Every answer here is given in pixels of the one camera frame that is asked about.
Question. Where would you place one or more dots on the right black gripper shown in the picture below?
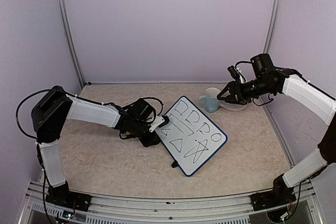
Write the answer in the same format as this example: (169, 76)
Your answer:
(232, 97)

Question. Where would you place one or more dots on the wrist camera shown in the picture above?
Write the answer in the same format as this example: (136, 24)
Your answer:
(145, 113)
(261, 64)

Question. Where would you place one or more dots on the blue striped plate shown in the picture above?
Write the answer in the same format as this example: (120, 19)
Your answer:
(231, 106)

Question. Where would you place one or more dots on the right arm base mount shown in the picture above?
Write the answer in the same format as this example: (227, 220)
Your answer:
(269, 199)

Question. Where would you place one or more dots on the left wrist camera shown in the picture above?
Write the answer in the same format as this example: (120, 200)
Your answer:
(145, 113)

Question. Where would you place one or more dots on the aluminium frame post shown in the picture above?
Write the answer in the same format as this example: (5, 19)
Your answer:
(70, 43)
(272, 25)

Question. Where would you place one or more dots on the light blue mug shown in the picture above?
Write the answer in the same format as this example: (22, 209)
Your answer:
(209, 100)

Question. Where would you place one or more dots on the right aluminium frame post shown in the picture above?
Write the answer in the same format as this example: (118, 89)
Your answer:
(272, 25)

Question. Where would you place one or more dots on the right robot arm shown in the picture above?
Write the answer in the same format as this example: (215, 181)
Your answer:
(296, 87)

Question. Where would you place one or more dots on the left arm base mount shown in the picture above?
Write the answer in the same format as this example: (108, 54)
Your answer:
(70, 199)

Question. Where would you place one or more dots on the right side table rail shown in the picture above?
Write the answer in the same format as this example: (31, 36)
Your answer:
(281, 140)

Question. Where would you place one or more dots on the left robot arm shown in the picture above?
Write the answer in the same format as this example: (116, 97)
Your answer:
(49, 116)

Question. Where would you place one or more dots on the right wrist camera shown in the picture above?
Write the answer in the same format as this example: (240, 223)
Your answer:
(261, 64)

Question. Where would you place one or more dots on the left aluminium frame post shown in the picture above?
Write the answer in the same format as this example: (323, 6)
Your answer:
(70, 43)

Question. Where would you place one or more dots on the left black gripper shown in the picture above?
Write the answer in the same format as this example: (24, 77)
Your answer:
(148, 141)

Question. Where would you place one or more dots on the back aluminium table rail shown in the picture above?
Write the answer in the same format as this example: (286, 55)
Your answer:
(155, 82)

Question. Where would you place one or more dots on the blue-framed whiteboard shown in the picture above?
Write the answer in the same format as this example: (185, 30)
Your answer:
(190, 136)

